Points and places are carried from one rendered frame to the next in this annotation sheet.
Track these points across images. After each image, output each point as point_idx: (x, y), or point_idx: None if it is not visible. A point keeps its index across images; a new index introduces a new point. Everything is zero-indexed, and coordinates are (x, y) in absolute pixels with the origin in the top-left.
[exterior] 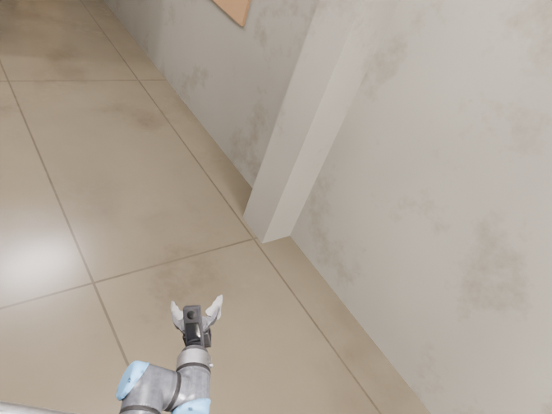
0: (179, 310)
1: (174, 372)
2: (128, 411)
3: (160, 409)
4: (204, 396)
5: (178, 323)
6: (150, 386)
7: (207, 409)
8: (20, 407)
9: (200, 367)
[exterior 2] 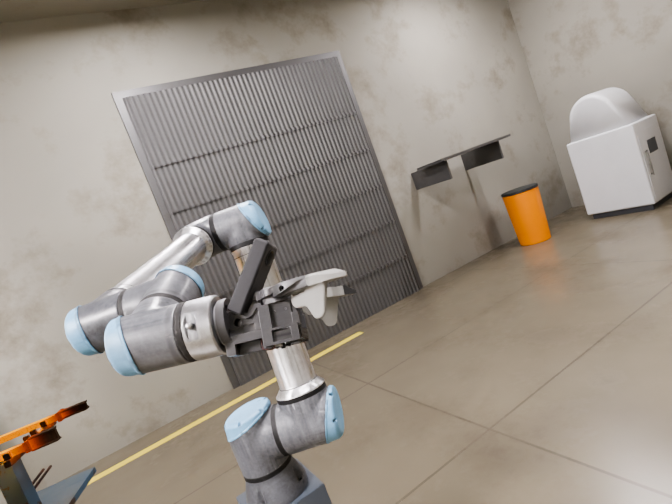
0: None
1: (170, 292)
2: None
3: (125, 306)
4: (124, 325)
5: None
6: (148, 281)
7: (106, 338)
8: (161, 261)
9: (174, 306)
